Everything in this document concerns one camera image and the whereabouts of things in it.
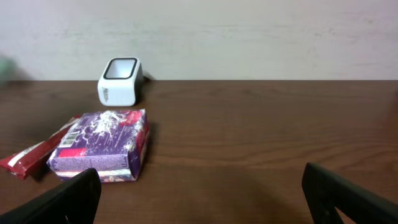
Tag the green wet wipes pack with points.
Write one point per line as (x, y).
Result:
(8, 70)

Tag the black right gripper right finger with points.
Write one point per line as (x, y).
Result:
(327, 193)

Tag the purple snack bag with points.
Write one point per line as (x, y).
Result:
(112, 142)

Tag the red-brown snack bar wrapper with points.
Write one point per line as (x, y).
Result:
(30, 160)

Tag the white barcode scanner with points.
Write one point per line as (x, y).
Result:
(121, 82)

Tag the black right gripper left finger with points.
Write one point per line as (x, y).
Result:
(74, 201)

